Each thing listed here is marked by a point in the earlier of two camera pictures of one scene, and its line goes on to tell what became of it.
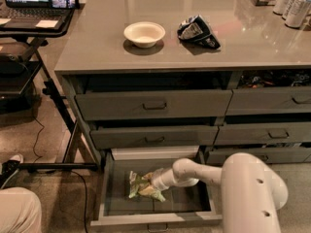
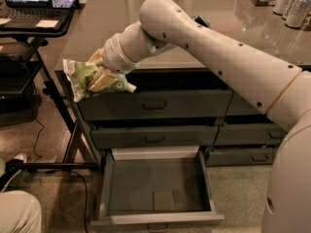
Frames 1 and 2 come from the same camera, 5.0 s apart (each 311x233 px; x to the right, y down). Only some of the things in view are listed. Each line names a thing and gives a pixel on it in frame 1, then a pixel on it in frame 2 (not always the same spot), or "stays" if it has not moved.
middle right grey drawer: [263, 133] stays
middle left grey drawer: [155, 137] stays
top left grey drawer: [116, 106] stays
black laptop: [27, 7] stays
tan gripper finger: [150, 190] to [101, 81]
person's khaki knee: [20, 211] stays
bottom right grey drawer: [268, 155] stays
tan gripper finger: [149, 175] to [96, 57]
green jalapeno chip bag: [136, 181] to [79, 76]
